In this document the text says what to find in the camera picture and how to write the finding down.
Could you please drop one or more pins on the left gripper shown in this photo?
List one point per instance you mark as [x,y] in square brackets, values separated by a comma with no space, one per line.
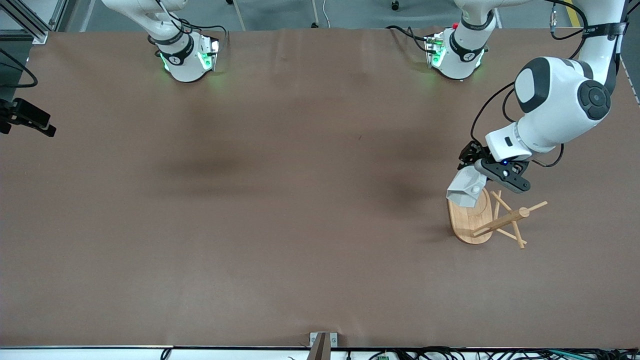
[471,152]

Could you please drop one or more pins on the white faceted cup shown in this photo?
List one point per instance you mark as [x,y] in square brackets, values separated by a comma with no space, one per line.
[465,192]

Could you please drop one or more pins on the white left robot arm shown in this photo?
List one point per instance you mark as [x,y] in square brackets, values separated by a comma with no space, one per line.
[560,100]

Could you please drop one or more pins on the wooden cup rack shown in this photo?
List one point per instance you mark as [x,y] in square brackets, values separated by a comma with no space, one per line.
[500,222]

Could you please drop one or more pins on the brown table cover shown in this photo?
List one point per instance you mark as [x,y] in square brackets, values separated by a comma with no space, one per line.
[320,250]

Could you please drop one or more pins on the aluminium profile frame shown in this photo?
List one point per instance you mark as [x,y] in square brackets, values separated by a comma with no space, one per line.
[30,22]

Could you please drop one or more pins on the grey metal camera bracket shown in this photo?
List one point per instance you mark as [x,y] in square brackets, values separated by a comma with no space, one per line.
[322,345]

